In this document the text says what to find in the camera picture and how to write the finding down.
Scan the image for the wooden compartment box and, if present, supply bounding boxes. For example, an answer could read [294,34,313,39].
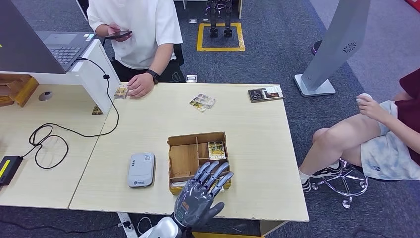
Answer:
[167,132,232,195]

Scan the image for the black wristwatch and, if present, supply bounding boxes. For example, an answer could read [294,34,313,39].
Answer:
[145,69,161,85]

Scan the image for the loose pile of cards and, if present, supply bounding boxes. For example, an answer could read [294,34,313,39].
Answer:
[189,93,216,113]

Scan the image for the person's right hand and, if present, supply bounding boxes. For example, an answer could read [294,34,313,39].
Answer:
[105,22,132,42]

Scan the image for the black power cable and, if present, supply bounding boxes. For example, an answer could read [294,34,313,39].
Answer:
[29,57,120,170]

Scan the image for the yellow floor tape square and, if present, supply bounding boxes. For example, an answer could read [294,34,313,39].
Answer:
[196,22,246,52]

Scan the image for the chrome stool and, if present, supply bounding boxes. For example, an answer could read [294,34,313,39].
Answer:
[310,158,370,210]

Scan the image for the white desk riser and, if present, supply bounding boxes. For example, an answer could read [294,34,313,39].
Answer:
[0,39,121,115]

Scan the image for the yellow room key card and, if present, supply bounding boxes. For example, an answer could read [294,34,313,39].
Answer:
[207,141,227,161]

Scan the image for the white cables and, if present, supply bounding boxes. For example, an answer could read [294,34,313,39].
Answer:
[136,216,153,236]

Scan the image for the dark rounded object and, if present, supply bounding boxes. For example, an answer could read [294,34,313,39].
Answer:
[311,40,324,56]

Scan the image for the wooden desk tray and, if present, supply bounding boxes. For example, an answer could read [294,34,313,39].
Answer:
[0,74,39,108]

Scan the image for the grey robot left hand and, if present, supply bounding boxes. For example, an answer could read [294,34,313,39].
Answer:
[174,161,234,229]

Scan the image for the black power adapter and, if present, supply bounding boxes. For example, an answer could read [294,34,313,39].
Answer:
[0,155,24,187]

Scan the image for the person's hand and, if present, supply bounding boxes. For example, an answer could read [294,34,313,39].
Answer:
[357,96,389,122]

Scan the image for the white power strip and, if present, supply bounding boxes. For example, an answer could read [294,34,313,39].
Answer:
[117,212,139,238]

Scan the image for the black smartphone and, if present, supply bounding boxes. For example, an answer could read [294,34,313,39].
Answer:
[104,30,133,40]

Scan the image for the person's left hand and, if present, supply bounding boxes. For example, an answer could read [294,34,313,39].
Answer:
[126,72,155,99]

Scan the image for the grey kiosk stand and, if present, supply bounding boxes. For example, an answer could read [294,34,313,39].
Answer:
[294,0,373,98]

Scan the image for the person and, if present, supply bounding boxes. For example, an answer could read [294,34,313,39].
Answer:
[298,68,420,193]
[87,0,184,99]

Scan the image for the background humanoid robot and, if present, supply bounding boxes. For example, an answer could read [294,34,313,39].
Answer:
[205,0,234,38]

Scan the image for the black office chair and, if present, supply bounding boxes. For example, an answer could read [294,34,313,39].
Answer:
[173,43,185,66]

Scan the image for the stack of yellow cards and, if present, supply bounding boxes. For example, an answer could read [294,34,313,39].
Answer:
[113,84,129,100]

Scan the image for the dark grey laptop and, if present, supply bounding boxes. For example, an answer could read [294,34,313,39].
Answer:
[0,0,98,75]

